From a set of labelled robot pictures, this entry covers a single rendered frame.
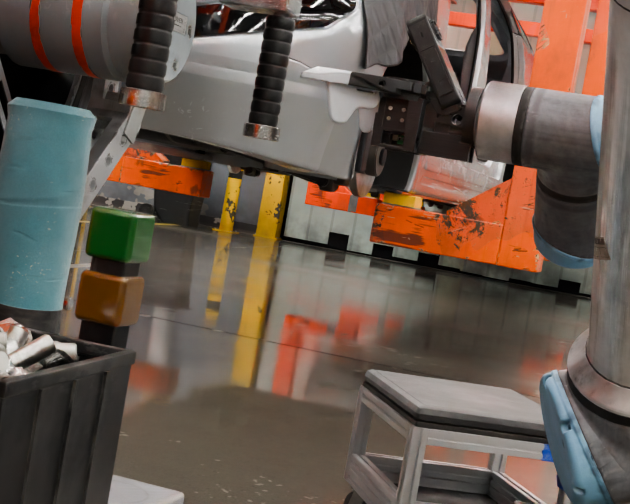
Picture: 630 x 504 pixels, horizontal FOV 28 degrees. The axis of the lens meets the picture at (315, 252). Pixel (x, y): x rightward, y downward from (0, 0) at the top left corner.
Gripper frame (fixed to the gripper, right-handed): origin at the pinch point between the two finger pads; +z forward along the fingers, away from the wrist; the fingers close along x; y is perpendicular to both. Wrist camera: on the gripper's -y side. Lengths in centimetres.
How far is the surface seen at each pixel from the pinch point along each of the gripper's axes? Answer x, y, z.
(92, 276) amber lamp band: -55, 23, -3
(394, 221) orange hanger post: 345, 22, 72
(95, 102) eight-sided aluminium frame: 5.4, 7.2, 31.5
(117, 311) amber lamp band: -55, 25, -5
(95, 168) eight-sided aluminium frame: -1.5, 15.5, 26.4
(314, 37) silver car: 237, -33, 82
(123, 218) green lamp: -55, 18, -5
